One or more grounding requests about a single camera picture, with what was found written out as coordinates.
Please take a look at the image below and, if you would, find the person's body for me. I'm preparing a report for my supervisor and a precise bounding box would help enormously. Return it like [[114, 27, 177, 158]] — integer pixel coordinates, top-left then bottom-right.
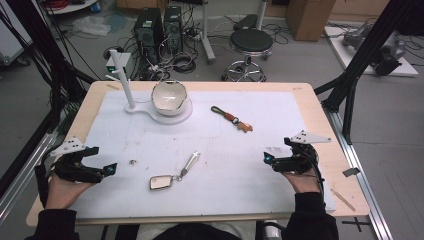
[[99, 220, 288, 240]]

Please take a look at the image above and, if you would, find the clear plastic bag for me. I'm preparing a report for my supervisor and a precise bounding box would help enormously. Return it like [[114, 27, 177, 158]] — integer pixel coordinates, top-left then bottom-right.
[[70, 15, 112, 37]]

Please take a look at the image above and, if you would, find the black round stool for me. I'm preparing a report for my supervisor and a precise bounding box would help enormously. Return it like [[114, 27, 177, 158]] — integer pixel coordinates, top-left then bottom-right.
[[221, 27, 275, 83]]

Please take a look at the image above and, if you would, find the black metal frame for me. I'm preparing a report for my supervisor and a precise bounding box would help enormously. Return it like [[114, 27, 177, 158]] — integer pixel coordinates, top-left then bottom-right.
[[313, 0, 424, 146], [0, 0, 98, 198]]

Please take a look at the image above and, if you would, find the brown leather keychain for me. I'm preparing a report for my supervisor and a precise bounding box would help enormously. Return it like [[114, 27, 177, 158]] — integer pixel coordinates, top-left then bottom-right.
[[210, 105, 254, 134]]

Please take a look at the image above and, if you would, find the white board with grey device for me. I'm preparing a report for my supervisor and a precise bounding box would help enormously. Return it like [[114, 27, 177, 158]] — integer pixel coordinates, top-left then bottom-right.
[[323, 23, 420, 78]]

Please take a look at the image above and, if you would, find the white table mat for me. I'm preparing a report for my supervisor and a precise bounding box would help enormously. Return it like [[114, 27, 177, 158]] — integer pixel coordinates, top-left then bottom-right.
[[68, 90, 337, 218]]

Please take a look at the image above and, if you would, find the white box with green light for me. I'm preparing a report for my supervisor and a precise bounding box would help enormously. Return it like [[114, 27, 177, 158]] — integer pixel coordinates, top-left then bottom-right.
[[105, 52, 133, 73]]

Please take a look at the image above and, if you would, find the coil of black cables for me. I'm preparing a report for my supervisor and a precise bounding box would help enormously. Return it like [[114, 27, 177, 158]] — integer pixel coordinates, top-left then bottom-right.
[[172, 52, 198, 75]]

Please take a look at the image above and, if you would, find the small black tape piece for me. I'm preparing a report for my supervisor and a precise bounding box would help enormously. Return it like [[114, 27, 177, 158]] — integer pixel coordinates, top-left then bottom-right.
[[342, 167, 362, 178]]

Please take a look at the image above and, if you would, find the thin wooden stick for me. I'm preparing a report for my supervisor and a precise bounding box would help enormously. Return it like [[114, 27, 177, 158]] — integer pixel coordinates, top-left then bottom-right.
[[330, 187, 357, 213]]

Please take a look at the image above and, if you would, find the person's left hand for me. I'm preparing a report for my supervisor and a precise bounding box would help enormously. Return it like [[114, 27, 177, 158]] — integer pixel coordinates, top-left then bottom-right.
[[44, 173, 96, 211]]

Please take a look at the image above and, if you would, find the white key stand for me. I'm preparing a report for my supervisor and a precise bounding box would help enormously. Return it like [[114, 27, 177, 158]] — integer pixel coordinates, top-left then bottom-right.
[[105, 48, 194, 126]]

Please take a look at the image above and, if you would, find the slim black computer tower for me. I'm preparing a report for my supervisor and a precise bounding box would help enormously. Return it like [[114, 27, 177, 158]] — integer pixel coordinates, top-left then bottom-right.
[[163, 5, 184, 55]]

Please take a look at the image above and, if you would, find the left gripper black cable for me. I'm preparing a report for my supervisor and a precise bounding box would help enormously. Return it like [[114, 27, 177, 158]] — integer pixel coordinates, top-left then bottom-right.
[[34, 151, 64, 208]]

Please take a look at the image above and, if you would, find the wooden table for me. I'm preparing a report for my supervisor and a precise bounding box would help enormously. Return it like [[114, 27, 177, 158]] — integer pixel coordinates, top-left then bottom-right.
[[25, 80, 371, 228]]

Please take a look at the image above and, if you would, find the cardboard box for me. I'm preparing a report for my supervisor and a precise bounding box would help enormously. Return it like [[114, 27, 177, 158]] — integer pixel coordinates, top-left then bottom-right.
[[285, 0, 337, 42]]

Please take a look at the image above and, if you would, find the large black computer tower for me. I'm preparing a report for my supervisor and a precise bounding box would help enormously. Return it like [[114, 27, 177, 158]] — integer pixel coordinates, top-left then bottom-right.
[[132, 7, 165, 65]]

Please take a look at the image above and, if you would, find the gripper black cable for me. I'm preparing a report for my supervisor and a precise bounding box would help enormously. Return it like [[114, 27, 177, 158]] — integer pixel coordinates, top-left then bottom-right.
[[299, 143, 326, 196], [34, 151, 64, 208]]

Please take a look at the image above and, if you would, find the white metal table leg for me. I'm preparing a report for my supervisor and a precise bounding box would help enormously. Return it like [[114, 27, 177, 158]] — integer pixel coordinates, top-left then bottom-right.
[[199, 0, 217, 65]]

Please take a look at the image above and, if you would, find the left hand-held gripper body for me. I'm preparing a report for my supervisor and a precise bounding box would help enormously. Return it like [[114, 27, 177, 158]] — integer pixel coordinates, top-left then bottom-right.
[[49, 135, 103, 184]]

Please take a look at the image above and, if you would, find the aluminium rail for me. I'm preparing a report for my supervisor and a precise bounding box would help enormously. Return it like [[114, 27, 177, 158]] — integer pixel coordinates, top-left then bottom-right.
[[0, 131, 58, 223], [323, 107, 395, 240]]

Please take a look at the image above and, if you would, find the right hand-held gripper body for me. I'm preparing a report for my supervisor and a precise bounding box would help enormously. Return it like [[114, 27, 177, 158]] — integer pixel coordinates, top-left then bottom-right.
[[271, 129, 333, 175]]

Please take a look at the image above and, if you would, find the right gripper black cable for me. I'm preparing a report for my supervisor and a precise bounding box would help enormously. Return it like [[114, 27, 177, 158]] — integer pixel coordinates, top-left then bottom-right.
[[299, 143, 326, 196]]

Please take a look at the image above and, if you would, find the person's right hand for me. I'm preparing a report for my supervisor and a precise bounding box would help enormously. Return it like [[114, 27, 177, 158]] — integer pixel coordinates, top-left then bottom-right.
[[281, 168, 322, 195]]

